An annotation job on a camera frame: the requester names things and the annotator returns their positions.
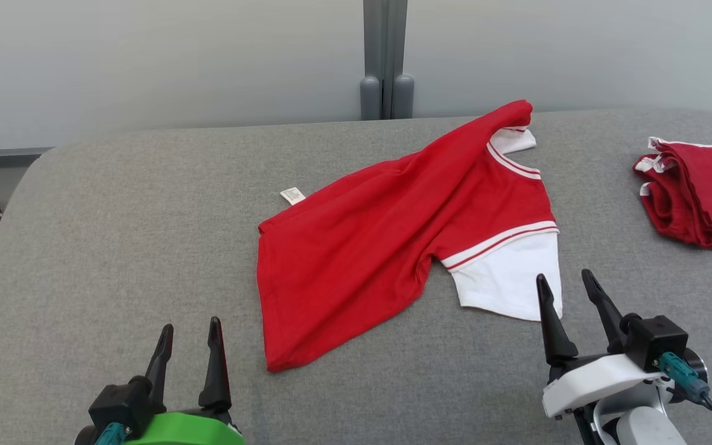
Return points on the grey wall baseboard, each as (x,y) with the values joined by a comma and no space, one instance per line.
(4,152)

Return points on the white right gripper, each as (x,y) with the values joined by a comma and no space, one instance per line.
(591,380)

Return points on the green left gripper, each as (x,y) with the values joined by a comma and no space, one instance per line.
(189,429)

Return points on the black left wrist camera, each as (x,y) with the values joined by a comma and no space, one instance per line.
(118,402)

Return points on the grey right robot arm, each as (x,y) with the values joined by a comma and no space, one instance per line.
(646,429)

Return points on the grey partition post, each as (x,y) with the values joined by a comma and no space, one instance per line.
(387,49)

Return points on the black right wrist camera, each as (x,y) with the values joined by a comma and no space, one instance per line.
(656,340)

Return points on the red white sports shorts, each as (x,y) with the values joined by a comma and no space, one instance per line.
(702,198)

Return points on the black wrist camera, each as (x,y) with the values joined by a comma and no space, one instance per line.
(656,340)
(118,402)

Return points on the red white jersey shirt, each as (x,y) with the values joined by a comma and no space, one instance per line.
(356,259)

